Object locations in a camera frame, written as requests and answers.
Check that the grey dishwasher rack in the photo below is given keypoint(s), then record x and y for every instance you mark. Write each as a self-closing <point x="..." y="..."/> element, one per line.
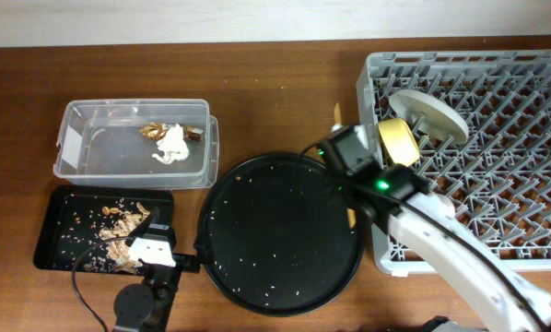
<point x="499" y="180"/>

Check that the yellow bowl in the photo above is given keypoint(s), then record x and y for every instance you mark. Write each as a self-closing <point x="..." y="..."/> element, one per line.
<point x="398" y="140"/>

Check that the black rectangular tray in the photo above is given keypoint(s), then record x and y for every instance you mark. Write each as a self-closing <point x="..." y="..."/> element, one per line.
<point x="66" y="199"/>

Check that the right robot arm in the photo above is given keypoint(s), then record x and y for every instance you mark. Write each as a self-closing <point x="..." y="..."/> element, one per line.
<point x="399" y="202"/>

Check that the grey plate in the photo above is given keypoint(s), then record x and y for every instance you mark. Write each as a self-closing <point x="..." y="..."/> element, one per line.
<point x="429" y="115"/>

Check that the round black serving tray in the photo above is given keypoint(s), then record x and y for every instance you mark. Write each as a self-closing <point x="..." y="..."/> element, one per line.
<point x="280" y="239"/>

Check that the food scraps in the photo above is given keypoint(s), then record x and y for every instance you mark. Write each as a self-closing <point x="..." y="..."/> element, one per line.
<point x="119" y="230"/>

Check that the white tissue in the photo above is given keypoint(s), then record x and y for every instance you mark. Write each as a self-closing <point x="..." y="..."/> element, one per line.
<point x="172" y="146"/>

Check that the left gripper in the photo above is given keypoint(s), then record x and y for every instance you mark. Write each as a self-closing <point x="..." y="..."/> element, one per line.
<point x="202" y="246"/>

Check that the gold foil wrapper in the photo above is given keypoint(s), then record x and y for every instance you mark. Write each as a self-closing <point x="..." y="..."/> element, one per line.
<point x="156" y="131"/>

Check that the clear plastic bin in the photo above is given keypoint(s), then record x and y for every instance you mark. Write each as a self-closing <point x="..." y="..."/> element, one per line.
<point x="100" y="144"/>

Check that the wooden chopstick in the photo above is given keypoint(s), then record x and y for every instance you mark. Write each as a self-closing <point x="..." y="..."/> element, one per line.
<point x="351" y="218"/>
<point x="337" y="114"/>

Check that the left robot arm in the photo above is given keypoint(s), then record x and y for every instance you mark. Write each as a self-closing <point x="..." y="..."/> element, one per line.
<point x="146" y="306"/>

